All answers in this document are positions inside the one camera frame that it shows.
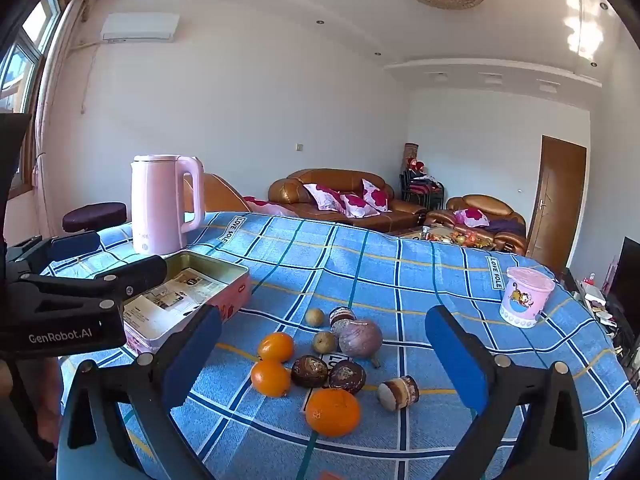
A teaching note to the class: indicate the red plush toy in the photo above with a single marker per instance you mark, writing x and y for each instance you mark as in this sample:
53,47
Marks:
415,164

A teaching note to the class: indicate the small brown round fruit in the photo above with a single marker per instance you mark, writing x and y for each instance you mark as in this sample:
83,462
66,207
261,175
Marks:
315,317
324,342

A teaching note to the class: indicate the dark wrinkled passion fruit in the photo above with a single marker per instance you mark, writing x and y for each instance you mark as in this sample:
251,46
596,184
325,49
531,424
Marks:
347,376
309,371

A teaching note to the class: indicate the stacked dark chairs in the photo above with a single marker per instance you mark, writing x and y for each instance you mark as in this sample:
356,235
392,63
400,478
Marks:
420,190

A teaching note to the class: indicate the purple round fruit with stem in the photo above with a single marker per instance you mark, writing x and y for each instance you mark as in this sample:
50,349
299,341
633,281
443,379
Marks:
360,337

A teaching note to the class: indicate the brown leather sofa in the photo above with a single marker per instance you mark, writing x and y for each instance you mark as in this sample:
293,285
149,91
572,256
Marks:
320,177

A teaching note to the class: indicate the pile of colourful snacks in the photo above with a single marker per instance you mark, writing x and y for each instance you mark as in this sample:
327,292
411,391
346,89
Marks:
465,237

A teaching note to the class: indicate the white red floral pillow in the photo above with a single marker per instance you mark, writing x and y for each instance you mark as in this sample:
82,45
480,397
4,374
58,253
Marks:
376,194
357,205
470,217
322,195

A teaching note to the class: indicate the purple blanket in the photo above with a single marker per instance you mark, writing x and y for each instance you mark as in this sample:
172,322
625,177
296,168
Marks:
505,222

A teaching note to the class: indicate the pink tin box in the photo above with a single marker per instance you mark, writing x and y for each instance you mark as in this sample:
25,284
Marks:
210,265

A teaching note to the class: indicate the white air conditioner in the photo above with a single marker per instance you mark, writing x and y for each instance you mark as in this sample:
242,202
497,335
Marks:
140,26

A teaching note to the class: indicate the black television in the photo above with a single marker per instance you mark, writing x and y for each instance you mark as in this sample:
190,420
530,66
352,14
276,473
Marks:
627,280

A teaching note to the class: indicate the pink electric kettle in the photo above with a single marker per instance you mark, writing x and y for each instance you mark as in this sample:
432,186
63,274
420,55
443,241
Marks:
155,205

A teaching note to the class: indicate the dark purple round stool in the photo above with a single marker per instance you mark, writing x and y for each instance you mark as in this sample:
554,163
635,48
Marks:
95,214

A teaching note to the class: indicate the small brown labelled jar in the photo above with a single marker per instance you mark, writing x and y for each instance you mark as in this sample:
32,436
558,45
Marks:
341,316
398,393

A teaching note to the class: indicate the pale pink curtain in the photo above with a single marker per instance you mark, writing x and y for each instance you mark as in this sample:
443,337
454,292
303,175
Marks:
52,110

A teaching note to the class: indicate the brown wooden door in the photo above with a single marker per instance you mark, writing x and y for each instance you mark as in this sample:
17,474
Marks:
555,200

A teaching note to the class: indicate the brown leather recliner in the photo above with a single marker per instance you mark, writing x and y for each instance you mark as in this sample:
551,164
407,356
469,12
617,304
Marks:
220,195

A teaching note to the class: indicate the cluttered low cabinet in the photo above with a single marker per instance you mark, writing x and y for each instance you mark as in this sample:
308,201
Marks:
595,300

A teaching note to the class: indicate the orange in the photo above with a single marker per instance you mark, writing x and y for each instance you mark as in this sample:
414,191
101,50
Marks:
276,346
270,377
333,412

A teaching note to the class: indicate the coffee table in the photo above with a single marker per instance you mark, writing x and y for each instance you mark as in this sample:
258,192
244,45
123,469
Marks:
410,232

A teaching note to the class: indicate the person's left hand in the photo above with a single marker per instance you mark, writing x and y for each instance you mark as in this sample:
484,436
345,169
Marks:
47,400

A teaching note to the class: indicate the brown leather armchair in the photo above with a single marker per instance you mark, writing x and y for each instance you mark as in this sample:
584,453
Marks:
480,202

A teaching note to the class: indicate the window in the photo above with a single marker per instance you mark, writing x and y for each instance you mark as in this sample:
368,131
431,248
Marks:
25,60

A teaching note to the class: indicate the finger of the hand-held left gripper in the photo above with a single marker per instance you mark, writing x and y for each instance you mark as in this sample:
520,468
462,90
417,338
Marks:
140,272
75,246

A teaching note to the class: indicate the pink cartoon cup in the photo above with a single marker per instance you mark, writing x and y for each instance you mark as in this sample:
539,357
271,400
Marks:
525,300

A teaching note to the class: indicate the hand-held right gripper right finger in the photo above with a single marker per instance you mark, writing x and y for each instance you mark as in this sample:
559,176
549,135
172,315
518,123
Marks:
457,355

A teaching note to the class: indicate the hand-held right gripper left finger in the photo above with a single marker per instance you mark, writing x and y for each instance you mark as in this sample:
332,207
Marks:
192,355

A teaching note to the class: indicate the pink floral cushion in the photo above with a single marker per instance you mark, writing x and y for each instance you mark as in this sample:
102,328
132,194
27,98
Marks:
265,206

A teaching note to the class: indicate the blue checked tablecloth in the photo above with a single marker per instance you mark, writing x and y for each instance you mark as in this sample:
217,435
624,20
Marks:
400,280

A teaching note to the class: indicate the tall patterned roll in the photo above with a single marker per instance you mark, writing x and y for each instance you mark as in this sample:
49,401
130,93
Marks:
411,152

